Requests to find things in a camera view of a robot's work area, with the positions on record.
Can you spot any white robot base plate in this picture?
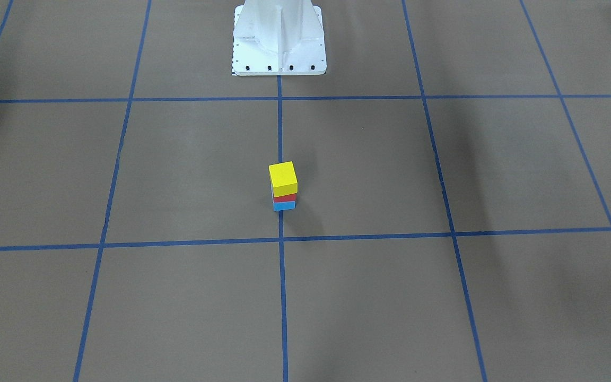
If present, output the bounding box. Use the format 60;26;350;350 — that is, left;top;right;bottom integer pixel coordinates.
231;1;327;76

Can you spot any red cube block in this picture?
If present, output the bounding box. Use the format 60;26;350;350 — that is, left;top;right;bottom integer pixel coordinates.
272;193;298;203

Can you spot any blue cube block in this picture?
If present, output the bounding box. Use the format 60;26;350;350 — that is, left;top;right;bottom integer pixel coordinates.
273;201;296;211

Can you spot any yellow cube block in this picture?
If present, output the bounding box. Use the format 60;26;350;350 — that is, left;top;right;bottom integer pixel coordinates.
268;161;298;197

